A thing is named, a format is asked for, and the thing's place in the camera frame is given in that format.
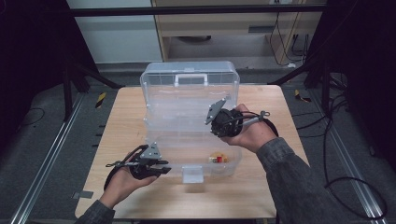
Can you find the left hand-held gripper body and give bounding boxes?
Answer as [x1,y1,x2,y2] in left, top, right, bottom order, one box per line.
[128,141,163,181]

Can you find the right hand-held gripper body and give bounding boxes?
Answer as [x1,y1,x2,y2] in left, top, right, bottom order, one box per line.
[204,98,246,139]

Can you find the yellow red snack packet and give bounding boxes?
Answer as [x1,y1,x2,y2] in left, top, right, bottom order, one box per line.
[208,150,230,164]

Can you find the clear plastic storage box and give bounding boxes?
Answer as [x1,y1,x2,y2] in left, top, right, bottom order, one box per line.
[139,60,244,185]

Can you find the person's right hand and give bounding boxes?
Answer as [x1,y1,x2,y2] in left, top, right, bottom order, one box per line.
[219,103,278,154]

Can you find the person's left hand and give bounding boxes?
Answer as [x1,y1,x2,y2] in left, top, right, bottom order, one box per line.
[98,151,163,210]

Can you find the yellow black floor tape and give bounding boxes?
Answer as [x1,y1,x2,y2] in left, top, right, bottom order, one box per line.
[94,91,107,109]
[293,89,313,104]

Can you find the grey tape piece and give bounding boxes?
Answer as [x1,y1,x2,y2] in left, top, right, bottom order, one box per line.
[72,189,94,201]

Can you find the light wooden desk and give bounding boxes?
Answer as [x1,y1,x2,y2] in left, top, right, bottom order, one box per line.
[151,0,328,68]

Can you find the black metal stand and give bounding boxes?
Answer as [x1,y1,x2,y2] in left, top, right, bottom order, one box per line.
[61,59,125,123]
[267,57,347,114]

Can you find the white cabinet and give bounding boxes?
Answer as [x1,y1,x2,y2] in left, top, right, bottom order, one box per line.
[66,0,163,64]

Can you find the black curtain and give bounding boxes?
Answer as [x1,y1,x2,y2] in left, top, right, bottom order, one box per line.
[0,0,99,153]
[306,0,396,174]

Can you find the right hand-held gripper cable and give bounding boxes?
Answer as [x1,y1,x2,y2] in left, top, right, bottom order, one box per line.
[228,109,280,138]

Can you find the hand-held gripper cable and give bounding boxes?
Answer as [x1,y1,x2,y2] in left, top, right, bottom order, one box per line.
[103,144,149,191]
[228,109,280,138]

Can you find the left hand-held gripper cable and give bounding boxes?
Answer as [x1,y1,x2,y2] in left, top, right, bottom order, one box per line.
[103,144,149,191]

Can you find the black cables under desk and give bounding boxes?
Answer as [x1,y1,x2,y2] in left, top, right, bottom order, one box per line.
[268,11,310,68]

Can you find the black floor cables bundle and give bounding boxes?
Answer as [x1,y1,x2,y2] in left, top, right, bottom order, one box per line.
[291,91,354,188]

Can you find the silver floor rail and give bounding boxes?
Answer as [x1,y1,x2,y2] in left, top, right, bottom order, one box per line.
[307,89,389,224]
[8,92,87,224]

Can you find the thin black floor cable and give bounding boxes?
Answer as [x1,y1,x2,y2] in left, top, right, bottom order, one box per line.
[18,106,47,128]

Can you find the black horizontal frame bar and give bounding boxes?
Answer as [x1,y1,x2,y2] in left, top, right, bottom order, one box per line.
[68,4,327,18]

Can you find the black looped floor cable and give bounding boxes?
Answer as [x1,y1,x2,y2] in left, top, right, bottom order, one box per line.
[323,175,389,220]

